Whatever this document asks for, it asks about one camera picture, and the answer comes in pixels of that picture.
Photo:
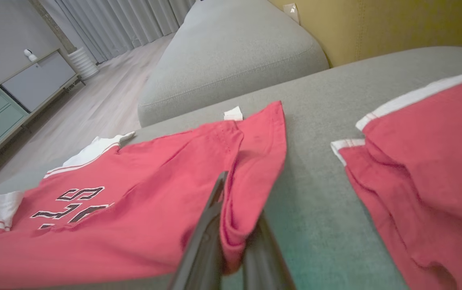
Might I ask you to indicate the large grey sofa seat cushion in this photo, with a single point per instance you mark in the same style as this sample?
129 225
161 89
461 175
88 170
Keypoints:
319 104

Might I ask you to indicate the red basketball jersey white trim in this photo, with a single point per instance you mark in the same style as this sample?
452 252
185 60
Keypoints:
134 225

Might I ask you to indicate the white sofa label tag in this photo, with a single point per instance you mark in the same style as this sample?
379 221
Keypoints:
291 13

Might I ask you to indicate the white ribbed floor basket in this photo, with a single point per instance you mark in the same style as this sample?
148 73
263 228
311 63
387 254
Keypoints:
82 63

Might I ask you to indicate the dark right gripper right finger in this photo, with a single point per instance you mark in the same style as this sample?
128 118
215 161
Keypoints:
265 262

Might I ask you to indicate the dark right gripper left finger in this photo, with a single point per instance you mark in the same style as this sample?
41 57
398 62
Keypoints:
204 249

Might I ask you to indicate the grey pleated curtain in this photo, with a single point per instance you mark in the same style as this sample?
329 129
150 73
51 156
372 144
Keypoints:
118 24

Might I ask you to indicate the grey sofa chaise cushion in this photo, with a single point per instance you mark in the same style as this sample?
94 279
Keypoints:
231 52

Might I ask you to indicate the grey green tv cabinet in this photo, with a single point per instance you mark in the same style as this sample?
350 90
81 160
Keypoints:
37 80

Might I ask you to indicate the small white indoor camera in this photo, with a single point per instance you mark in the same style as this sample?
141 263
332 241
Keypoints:
30 54

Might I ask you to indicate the red shorts white side stripes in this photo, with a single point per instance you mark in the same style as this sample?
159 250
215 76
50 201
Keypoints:
436 161

